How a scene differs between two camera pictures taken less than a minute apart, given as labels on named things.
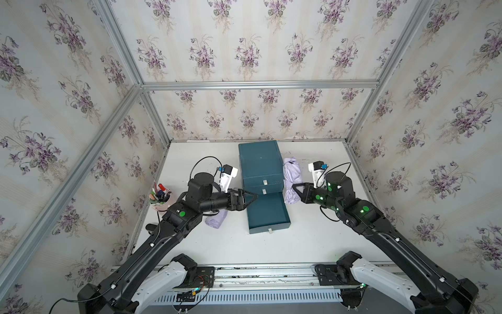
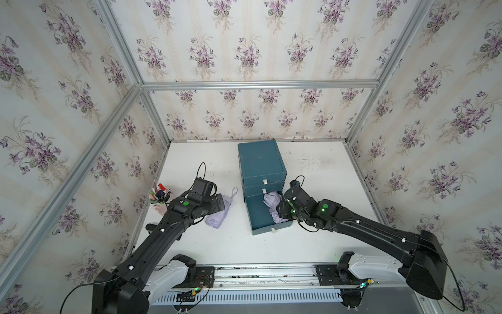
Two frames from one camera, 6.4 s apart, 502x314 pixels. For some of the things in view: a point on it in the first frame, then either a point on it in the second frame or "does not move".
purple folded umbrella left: (215, 222) does not move
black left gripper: (237, 205) to (215, 205)
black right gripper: (306, 195) to (281, 208)
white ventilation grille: (255, 297) does not move
